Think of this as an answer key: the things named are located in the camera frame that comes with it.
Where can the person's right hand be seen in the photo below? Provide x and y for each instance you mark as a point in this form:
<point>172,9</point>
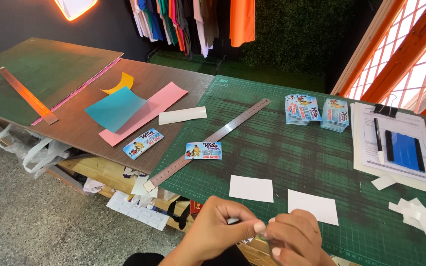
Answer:
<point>298,236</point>

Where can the person's left hand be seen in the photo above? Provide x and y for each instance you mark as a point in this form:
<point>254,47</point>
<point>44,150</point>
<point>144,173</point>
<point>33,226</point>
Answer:
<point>215,225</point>

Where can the small white-backed card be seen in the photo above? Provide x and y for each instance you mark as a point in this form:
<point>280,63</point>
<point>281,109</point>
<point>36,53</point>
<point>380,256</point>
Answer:
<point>233,221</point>

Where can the blank white card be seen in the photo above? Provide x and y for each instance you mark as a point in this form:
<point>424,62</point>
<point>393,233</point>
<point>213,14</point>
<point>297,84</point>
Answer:
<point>251,188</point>
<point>313,206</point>

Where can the printed blue business card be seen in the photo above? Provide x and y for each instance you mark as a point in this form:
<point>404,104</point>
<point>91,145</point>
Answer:
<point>143,143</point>
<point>203,150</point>

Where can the person's black trousers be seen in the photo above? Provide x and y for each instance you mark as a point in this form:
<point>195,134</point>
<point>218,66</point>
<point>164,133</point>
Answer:
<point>142,259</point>

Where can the large green cutting mat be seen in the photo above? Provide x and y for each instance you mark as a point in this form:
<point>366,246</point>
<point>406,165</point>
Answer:
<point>309,155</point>

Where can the long steel ruler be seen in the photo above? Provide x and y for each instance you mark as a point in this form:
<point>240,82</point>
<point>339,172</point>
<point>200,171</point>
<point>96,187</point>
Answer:
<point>213,138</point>

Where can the wooden shelf with clutter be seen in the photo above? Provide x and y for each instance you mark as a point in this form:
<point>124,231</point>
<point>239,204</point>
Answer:
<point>131,192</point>

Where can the small white paper scrap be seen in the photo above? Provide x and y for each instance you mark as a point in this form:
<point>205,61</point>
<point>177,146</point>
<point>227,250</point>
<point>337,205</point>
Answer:
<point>383,182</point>

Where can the white paper strip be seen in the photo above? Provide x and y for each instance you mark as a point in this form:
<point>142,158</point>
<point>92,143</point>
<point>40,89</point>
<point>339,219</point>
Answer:
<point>182,115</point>

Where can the heap of white paper scraps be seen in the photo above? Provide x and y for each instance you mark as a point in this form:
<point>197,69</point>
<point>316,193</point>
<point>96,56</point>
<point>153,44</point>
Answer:
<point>422,218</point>

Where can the black and white pen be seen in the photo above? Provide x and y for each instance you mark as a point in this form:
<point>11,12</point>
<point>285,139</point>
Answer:
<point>378,140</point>

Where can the stack of white documents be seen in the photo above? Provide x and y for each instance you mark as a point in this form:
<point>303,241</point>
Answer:
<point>394,155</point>

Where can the neat stack of business cards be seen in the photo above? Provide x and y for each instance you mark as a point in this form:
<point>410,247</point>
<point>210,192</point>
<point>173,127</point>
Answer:
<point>335,114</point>

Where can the fanned stack of business cards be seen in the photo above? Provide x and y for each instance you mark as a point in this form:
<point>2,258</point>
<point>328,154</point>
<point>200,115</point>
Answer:
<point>301,109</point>

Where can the pink paper strip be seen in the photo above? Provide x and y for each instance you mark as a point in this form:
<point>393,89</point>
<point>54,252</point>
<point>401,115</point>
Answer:
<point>154,107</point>

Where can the blue squeegee with black edges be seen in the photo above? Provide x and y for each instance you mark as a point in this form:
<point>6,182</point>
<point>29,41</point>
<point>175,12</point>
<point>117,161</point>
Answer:
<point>404,150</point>

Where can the brown wooden table board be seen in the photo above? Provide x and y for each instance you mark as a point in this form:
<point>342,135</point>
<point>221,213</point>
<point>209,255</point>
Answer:
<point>98,140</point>

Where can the teal paper sheet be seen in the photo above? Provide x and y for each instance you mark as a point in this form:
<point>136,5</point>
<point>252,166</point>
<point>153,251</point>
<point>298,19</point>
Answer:
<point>115,109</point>

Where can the black binder clip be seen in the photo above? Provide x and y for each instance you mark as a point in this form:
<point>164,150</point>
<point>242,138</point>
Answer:
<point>386,109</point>

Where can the yellow curled paper sheet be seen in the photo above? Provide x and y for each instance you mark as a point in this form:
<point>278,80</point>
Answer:
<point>121,83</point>

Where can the pink sheet under mat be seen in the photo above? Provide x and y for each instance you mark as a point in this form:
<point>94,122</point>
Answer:
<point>87,83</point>

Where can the clear plastic bag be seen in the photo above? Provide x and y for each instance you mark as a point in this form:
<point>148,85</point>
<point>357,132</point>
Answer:
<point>31,149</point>

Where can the rack of hanging clothes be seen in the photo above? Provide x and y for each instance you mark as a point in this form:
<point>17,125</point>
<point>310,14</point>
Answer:
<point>194,22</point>

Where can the orange framed window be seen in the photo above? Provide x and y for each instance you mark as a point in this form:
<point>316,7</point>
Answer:
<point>401,55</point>

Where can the copper-toned metal ruler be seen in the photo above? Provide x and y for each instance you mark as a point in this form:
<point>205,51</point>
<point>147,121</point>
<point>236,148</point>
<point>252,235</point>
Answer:
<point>28,95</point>

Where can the worn green cutting mat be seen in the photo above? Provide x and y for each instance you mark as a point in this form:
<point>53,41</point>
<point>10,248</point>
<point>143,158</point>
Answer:
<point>39,74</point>

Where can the orange neon light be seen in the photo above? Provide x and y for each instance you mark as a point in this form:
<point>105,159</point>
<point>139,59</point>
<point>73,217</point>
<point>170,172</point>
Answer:
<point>75,8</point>

